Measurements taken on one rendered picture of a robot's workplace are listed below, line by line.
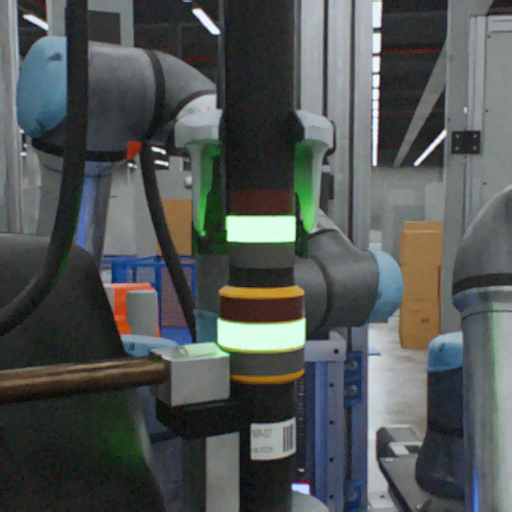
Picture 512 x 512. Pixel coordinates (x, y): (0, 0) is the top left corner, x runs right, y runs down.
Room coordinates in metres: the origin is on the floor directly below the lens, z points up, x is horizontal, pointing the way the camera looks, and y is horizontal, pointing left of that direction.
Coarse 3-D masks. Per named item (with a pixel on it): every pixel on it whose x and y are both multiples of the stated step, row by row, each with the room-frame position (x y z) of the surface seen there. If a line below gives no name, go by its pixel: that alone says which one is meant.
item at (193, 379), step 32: (160, 352) 0.34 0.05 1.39; (160, 384) 0.34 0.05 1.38; (192, 384) 0.33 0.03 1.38; (224, 384) 0.34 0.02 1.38; (160, 416) 0.35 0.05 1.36; (192, 416) 0.32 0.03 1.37; (224, 416) 0.33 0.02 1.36; (192, 448) 0.35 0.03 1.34; (224, 448) 0.34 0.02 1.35; (192, 480) 0.35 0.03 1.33; (224, 480) 0.34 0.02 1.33
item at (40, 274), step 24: (72, 0) 0.32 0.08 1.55; (72, 24) 0.32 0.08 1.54; (72, 48) 0.32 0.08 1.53; (72, 72) 0.32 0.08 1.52; (72, 96) 0.32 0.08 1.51; (72, 120) 0.32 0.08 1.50; (72, 144) 0.32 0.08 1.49; (72, 168) 0.31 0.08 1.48; (72, 192) 0.31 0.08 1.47; (72, 216) 0.31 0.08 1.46; (72, 240) 0.32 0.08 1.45; (48, 264) 0.31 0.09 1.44; (48, 288) 0.31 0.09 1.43; (0, 312) 0.30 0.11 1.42; (24, 312) 0.30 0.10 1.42; (0, 336) 0.30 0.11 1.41
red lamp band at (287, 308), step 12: (228, 300) 0.35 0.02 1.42; (240, 300) 0.35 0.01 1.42; (252, 300) 0.34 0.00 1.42; (264, 300) 0.34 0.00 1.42; (276, 300) 0.34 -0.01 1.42; (288, 300) 0.35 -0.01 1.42; (300, 300) 0.35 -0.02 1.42; (228, 312) 0.35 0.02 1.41; (240, 312) 0.35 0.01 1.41; (252, 312) 0.34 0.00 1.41; (264, 312) 0.34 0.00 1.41; (276, 312) 0.34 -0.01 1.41; (288, 312) 0.35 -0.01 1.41; (300, 312) 0.35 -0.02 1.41
